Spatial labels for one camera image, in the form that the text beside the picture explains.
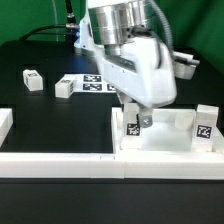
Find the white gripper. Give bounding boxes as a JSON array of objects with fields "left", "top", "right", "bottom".
[{"left": 95, "top": 31, "right": 177, "bottom": 128}]

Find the white square table top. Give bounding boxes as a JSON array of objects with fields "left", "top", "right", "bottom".
[{"left": 111, "top": 108, "right": 224, "bottom": 153}]

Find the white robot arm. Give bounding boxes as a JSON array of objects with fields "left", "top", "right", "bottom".
[{"left": 75, "top": 0, "right": 176, "bottom": 128}]

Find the white fiducial marker sheet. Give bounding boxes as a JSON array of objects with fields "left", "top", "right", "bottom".
[{"left": 64, "top": 74, "right": 116, "bottom": 93}]

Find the white U-shaped obstacle fence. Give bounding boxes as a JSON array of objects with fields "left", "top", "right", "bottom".
[{"left": 0, "top": 108, "right": 224, "bottom": 181}]

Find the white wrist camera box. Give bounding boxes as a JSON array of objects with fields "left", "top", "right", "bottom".
[{"left": 173, "top": 51, "right": 200, "bottom": 80}]

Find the black cable bundle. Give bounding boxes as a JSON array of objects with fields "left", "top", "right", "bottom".
[{"left": 19, "top": 0, "right": 80, "bottom": 43}]

